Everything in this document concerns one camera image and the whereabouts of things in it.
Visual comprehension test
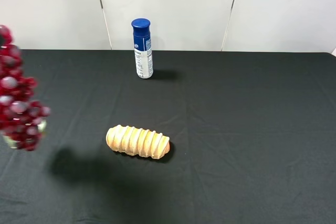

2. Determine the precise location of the blue and white bottle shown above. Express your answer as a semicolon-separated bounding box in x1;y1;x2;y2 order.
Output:
131;18;153;79

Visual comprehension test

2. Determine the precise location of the red artificial grape bunch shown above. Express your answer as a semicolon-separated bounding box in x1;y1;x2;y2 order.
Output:
1;25;51;151

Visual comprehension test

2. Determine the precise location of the black tablecloth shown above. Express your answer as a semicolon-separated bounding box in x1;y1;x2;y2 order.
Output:
1;50;335;223

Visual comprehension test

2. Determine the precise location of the ridged bread loaf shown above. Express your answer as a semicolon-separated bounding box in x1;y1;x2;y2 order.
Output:
106;125;170;159

